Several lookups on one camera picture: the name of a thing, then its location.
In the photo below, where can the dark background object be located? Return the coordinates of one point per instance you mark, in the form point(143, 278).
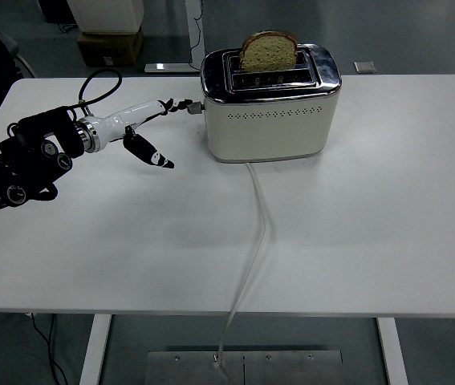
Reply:
point(56, 10)

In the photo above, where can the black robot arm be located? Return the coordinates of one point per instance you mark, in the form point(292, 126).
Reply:
point(30, 152)

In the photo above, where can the brown cardboard box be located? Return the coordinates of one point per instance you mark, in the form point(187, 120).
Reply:
point(110, 46)

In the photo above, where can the white table leg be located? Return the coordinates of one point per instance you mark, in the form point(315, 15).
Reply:
point(95, 349)
point(391, 353)

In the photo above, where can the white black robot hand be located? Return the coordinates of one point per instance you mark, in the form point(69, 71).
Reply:
point(127, 118)

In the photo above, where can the brown bread slice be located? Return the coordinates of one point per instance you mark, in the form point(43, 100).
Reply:
point(268, 54)

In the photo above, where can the grey toaster lever knob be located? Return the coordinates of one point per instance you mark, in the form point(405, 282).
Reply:
point(194, 107)

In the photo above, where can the grey metal plate with screws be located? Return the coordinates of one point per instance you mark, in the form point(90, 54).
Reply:
point(291, 369)

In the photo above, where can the small grey floor plate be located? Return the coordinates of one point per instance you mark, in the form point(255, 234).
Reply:
point(364, 67)

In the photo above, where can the cream chrome two-slot toaster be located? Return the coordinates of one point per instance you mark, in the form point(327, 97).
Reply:
point(267, 132)

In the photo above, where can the white plastic container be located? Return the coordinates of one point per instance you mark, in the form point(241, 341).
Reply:
point(106, 14)

